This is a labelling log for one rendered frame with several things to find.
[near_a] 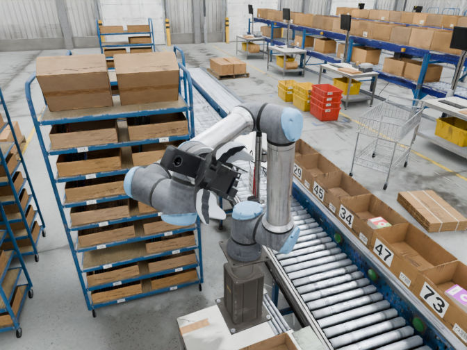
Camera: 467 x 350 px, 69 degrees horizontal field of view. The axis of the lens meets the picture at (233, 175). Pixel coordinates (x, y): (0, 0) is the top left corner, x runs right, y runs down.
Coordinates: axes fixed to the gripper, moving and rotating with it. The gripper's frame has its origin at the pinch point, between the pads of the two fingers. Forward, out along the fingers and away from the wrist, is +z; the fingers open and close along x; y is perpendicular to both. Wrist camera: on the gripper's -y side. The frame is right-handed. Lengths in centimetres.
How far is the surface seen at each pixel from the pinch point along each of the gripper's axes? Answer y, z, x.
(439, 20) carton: 746, -839, -667
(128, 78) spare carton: -19, -177, -20
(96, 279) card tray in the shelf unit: 21, -217, 132
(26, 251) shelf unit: -39, -310, 171
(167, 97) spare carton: 9, -192, -22
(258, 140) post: 73, -162, -22
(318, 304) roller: 131, -106, 55
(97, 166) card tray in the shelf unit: -14, -190, 41
